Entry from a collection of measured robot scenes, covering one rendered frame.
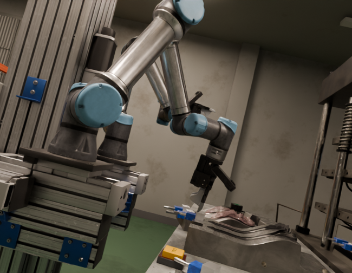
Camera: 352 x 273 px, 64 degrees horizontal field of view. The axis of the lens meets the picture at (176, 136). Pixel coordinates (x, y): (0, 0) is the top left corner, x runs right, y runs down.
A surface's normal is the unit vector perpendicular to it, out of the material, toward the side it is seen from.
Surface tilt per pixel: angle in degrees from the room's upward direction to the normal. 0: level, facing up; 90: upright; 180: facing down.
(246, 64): 90
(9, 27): 90
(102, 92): 97
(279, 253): 90
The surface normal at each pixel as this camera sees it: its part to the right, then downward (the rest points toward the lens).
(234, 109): -0.03, -0.08
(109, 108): 0.42, 0.16
